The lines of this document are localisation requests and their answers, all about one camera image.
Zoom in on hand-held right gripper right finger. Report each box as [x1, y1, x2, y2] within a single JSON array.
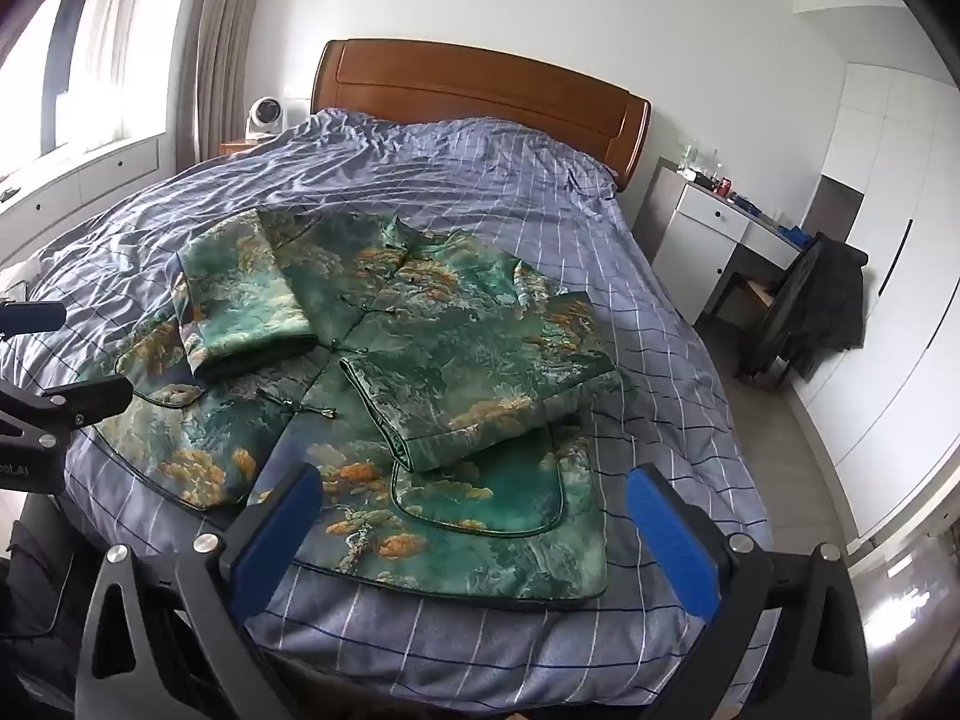
[[627, 465, 872, 720]]

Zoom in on white wardrobe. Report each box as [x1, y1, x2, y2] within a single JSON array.
[[787, 64, 960, 541]]

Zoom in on green patterned padded jacket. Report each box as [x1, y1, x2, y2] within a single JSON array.
[[94, 208, 622, 602]]

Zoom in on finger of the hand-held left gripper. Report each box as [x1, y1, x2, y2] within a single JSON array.
[[0, 302, 67, 336], [0, 373, 134, 458]]

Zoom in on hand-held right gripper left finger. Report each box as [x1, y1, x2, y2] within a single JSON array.
[[75, 461, 325, 720]]

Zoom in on white desk fan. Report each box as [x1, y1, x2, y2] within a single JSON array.
[[244, 94, 290, 142]]

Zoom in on wooden bed headboard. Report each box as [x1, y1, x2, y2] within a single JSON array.
[[311, 39, 652, 192]]

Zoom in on blue checked duvet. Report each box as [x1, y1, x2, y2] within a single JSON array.
[[0, 109, 773, 717]]

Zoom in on beige curtain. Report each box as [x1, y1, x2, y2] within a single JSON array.
[[176, 0, 282, 166]]

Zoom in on white desk with drawers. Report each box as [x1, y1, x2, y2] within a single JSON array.
[[651, 157, 815, 323]]

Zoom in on dark cloth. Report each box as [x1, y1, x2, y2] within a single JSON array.
[[0, 517, 87, 720]]

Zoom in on clear glass bottles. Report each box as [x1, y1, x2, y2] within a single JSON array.
[[679, 141, 725, 185]]

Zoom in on window with sheer curtain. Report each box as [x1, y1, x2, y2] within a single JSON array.
[[0, 0, 185, 166]]

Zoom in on white window bench cabinet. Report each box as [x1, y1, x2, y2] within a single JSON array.
[[0, 133, 170, 271]]

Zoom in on wooden chair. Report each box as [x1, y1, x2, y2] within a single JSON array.
[[705, 270, 781, 335]]

